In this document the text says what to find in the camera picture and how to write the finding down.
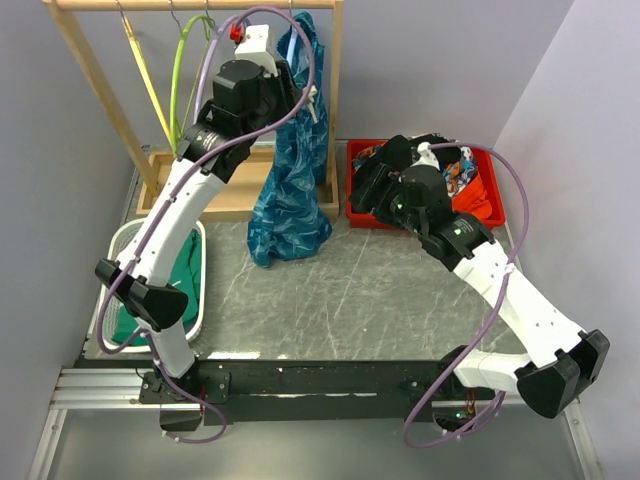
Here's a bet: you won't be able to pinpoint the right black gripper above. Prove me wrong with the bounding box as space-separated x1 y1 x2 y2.
347 163 426 236

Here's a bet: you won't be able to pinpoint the blue patterned shorts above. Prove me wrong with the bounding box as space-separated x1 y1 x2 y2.
247 11 332 268

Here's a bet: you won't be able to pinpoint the light blue hanger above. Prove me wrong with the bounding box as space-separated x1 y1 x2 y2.
285 0 308 68

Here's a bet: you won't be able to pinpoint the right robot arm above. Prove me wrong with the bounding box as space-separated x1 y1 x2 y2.
349 163 610 418

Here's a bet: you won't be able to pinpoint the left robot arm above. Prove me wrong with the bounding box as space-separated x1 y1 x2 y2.
95 60 302 402

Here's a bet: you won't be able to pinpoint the purple hanger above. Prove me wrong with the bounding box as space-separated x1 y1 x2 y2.
192 14 241 122

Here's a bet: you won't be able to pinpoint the green hanger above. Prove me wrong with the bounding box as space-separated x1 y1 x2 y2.
167 0 216 153

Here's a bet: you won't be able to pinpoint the yellow hanger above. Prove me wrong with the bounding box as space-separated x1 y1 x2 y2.
116 0 170 141

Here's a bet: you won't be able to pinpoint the black garment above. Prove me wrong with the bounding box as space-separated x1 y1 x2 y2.
352 134 450 190

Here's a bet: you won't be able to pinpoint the wooden clothes rack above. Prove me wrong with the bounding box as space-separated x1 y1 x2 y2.
42 0 346 222

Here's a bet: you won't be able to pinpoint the orange garment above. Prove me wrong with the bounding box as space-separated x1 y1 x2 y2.
452 174 493 222

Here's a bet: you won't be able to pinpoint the red plastic bin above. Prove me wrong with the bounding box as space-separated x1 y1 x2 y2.
346 139 506 230

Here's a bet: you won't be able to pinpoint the green shirt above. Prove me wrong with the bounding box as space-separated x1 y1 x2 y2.
102 228 205 348

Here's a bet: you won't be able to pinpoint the white laundry basket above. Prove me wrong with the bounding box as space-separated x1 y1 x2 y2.
102 219 206 349

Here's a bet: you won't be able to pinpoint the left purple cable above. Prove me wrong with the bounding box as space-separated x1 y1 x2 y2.
94 5 319 445

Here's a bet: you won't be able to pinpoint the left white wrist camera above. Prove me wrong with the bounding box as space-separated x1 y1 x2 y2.
234 24 279 77

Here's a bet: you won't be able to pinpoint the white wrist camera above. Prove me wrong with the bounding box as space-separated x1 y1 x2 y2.
413 142 440 170
234 24 279 77

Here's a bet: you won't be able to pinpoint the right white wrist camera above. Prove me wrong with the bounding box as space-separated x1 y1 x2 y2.
413 142 440 170

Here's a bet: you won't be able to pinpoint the black base frame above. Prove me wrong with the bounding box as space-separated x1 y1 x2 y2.
137 349 501 434

